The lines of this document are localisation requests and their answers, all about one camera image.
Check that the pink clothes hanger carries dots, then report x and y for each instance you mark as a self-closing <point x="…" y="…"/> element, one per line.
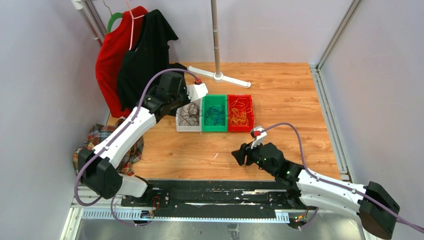
<point x="133" y="19"/>

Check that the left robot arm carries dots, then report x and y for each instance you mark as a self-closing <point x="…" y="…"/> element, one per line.
<point x="97" y="175"/>

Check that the white stand with pole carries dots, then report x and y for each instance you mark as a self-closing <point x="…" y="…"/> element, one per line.
<point x="217" y="75"/>

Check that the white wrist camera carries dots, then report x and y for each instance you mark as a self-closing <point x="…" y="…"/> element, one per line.
<point x="258" y="134"/>
<point x="196" y="91"/>

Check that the black shirt on hanger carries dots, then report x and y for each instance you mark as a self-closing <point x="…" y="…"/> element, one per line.
<point x="148" y="56"/>

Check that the green plastic bin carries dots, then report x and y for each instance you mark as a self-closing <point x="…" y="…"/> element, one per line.
<point x="215" y="113"/>

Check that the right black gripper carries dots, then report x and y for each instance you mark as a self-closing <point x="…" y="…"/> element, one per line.
<point x="244" y="150"/>

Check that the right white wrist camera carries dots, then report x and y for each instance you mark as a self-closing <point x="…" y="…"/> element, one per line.
<point x="258" y="134"/>

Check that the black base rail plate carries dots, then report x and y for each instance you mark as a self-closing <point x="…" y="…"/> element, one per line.
<point x="217" y="199"/>

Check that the aluminium corner frame post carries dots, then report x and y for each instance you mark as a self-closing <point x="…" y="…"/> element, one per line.
<point x="349" y="14"/>

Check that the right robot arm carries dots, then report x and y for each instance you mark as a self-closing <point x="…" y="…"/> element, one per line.
<point x="370" y="205"/>

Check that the green clothes hanger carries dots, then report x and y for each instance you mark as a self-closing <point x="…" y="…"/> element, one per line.
<point x="112" y="19"/>

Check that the white clothes rack pole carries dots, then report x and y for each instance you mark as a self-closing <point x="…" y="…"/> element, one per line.
<point x="92" y="18"/>

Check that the red plastic bin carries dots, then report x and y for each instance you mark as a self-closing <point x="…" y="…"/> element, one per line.
<point x="240" y="113"/>

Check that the plaid flannel shirt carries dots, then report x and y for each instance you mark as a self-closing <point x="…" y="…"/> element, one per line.
<point x="99" y="133"/>

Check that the white plastic bin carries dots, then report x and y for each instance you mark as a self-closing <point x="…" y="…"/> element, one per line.
<point x="189" y="117"/>

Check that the red shirt on hanger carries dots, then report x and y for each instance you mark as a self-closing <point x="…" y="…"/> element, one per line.
<point x="110" y="59"/>

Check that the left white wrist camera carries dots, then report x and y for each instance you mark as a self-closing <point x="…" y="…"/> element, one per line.
<point x="196" y="91"/>

